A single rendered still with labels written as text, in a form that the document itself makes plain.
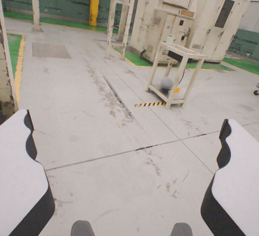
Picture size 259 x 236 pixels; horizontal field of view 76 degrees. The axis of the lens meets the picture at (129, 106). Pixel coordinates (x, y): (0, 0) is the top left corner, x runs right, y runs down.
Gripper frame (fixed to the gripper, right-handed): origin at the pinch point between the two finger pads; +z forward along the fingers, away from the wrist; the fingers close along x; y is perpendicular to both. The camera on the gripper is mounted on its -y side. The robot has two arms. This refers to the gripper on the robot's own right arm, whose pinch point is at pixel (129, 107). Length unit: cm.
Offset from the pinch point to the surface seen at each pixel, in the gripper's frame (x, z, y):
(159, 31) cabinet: 78, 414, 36
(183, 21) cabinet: 135, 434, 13
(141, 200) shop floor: 16, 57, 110
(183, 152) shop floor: 63, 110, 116
